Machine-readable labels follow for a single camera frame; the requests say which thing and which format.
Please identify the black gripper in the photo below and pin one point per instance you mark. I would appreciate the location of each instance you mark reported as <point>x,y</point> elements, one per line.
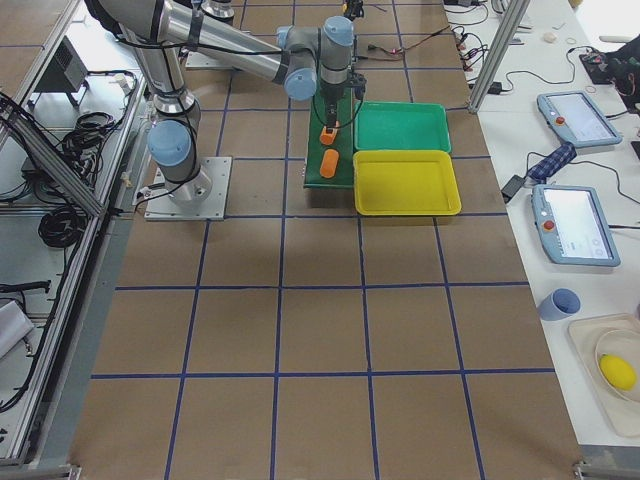
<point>330,95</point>

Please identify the orange cylinder with 4680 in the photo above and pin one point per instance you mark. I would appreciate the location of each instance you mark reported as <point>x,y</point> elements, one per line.
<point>328,134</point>

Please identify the plain orange cylinder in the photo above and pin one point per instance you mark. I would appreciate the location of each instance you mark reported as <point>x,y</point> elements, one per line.
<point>329,163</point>

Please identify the green conveyor belt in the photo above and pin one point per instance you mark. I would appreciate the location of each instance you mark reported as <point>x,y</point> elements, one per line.
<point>343,144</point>

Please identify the green plastic tray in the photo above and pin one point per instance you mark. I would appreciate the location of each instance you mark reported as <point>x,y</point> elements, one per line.
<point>401,126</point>

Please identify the yellow plastic tray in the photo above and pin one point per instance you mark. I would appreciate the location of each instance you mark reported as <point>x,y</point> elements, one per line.
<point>405,182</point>

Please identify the black power adapter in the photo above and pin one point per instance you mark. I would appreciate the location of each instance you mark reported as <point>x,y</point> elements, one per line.
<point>512,187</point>

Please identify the blue checkered umbrella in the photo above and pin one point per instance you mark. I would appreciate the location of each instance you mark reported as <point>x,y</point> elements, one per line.
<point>550,164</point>

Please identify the small blue teach pendant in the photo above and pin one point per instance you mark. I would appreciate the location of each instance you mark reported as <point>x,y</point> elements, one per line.
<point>575,118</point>

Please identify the large blue teach pendant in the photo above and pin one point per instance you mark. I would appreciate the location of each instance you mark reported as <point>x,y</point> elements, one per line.
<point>572,226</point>

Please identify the light blue cup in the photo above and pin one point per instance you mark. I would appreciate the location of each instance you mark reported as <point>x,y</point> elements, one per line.
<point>559,304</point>

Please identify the beige serving tray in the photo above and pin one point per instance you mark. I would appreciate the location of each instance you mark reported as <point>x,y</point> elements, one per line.
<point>608,348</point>

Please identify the yellow lemon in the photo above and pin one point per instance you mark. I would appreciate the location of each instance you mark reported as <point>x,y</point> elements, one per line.
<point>618,372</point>

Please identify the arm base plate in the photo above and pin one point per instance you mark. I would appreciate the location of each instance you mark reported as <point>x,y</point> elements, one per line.
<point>203,198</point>
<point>205,60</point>

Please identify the aluminium frame post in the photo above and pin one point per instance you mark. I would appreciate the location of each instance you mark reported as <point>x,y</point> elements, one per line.
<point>506,30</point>

